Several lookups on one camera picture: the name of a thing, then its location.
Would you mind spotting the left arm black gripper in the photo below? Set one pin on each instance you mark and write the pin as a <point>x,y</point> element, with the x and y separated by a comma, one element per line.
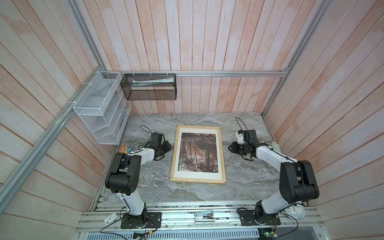
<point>167,146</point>

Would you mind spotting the black wire mesh basket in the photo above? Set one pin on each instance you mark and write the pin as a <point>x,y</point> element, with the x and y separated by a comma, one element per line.
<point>148,93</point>

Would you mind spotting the grey stapler on rail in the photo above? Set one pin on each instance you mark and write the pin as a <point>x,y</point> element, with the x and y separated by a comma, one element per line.
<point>204,216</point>

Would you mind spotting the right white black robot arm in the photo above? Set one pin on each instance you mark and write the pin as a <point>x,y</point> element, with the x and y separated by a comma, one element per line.
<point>297,178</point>

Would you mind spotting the paper inside black basket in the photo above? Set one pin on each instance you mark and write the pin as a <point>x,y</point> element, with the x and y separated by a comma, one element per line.
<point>154,82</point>

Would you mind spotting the white wire mesh shelf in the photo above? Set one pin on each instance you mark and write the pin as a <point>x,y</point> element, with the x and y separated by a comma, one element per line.
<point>103,108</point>

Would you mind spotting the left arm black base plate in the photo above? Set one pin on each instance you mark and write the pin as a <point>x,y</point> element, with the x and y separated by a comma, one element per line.
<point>149,220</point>

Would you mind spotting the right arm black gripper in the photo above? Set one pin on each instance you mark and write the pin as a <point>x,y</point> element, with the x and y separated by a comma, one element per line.
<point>233,147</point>

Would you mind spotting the white picture mat board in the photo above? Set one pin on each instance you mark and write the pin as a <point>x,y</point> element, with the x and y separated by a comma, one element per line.
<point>198,176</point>

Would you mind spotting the autumn forest photo print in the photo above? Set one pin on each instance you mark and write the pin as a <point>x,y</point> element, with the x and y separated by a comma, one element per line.
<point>198,153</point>

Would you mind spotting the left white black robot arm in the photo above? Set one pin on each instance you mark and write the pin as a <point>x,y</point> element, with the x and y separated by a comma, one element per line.
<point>124,173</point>

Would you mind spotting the white round clock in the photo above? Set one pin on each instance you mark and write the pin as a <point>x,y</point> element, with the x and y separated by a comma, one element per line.
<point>296,211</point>

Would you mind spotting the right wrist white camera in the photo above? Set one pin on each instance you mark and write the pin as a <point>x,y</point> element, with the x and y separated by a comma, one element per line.
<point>240,137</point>

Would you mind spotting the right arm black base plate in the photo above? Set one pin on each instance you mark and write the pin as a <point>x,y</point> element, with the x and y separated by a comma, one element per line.
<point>256,218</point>

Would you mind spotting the pack of coloured highlighters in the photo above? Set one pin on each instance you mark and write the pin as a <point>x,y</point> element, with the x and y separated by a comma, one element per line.
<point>127,148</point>

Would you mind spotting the light wooden picture frame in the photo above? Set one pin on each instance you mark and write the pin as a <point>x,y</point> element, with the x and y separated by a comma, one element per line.
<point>198,181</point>

